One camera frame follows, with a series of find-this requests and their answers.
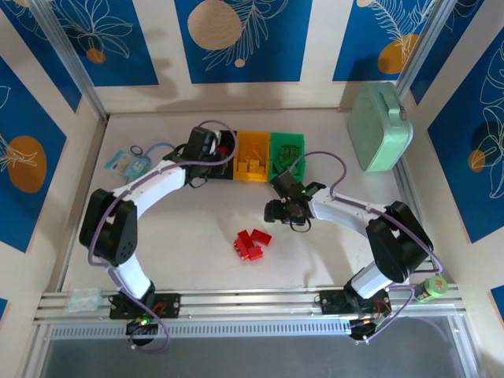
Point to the red lego brick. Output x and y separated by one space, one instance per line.
241 251
256 253
245 237
223 150
262 236

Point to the yellow lego brick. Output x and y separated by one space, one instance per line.
252 159
259 169
256 149

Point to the black right arm base board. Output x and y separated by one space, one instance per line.
362 330

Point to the black left arm base board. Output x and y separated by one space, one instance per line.
139 328

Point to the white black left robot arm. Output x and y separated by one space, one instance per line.
157 183

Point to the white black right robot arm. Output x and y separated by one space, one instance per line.
342 210

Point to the black plastic bin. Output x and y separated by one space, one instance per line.
228 136

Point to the yellow plastic bin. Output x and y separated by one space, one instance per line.
252 179

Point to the green plastic bin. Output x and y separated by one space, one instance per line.
287 137

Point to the blue white plastic packet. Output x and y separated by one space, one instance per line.
122 161

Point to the mint green zip case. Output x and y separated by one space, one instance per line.
374 130

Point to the small black orange canister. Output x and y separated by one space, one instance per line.
421 294

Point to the green tape roll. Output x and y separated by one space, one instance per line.
438 285

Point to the clear bubble plastic bag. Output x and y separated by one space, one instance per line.
84 300

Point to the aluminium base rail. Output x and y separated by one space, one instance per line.
256 303

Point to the thin aluminium side rail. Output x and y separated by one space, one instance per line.
98 147

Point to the aluminium corner post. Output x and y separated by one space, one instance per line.
425 39
66 51

